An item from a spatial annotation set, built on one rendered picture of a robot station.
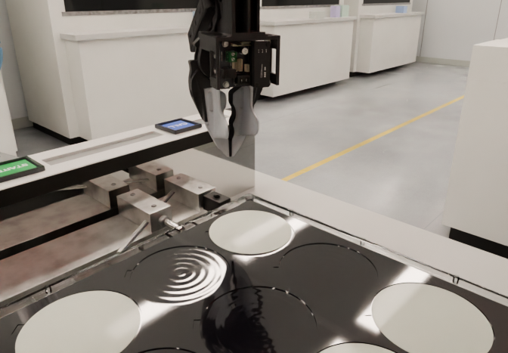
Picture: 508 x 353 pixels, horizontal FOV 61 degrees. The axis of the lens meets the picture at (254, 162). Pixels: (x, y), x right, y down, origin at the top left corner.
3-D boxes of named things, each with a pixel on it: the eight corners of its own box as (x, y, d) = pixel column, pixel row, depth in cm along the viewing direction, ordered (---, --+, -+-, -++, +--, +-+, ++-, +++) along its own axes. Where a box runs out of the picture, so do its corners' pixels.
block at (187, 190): (216, 204, 63) (215, 185, 62) (199, 212, 61) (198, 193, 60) (182, 188, 68) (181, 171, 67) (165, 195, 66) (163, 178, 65)
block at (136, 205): (172, 224, 58) (171, 204, 57) (151, 233, 56) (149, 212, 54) (139, 205, 63) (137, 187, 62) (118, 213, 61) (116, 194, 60)
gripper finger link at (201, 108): (193, 123, 51) (190, 46, 47) (190, 120, 52) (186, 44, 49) (231, 119, 52) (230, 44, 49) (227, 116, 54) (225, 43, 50)
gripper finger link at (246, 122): (243, 168, 50) (243, 90, 47) (226, 153, 55) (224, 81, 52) (267, 165, 51) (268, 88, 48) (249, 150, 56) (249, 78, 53)
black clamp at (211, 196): (231, 212, 61) (230, 195, 60) (219, 217, 59) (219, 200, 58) (214, 204, 63) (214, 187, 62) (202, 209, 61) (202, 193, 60)
